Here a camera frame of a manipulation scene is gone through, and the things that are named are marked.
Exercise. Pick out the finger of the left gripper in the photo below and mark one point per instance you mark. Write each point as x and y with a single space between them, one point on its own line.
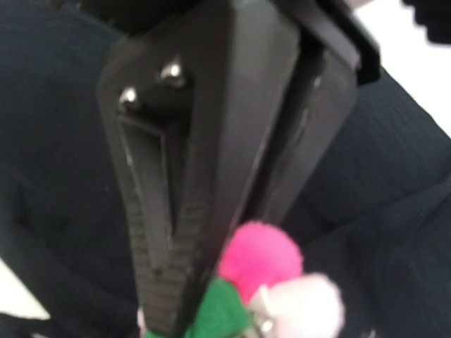
189 109

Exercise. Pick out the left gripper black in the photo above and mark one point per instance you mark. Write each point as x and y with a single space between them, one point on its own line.
321 95

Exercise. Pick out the black t-shirt blue logo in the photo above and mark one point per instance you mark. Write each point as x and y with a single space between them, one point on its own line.
375 216

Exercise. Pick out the flower brooch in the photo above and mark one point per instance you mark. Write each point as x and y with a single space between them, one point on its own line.
250 285

